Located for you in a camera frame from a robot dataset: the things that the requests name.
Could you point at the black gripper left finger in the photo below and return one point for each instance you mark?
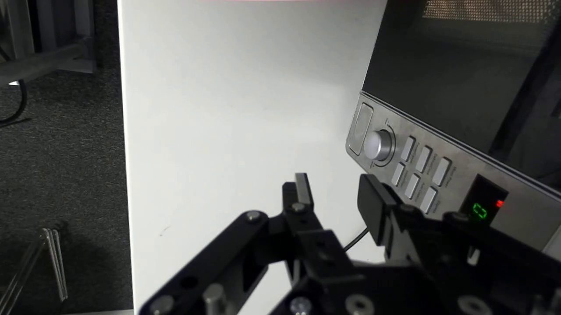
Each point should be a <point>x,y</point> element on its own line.
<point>297,195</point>

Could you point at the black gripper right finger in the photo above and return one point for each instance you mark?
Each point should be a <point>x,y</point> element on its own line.
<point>376,202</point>

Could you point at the silver microwave oven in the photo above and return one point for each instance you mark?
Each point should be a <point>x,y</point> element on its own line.
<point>460,111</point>

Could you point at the grey metal chair legs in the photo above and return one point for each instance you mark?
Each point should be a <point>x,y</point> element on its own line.
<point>39,282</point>

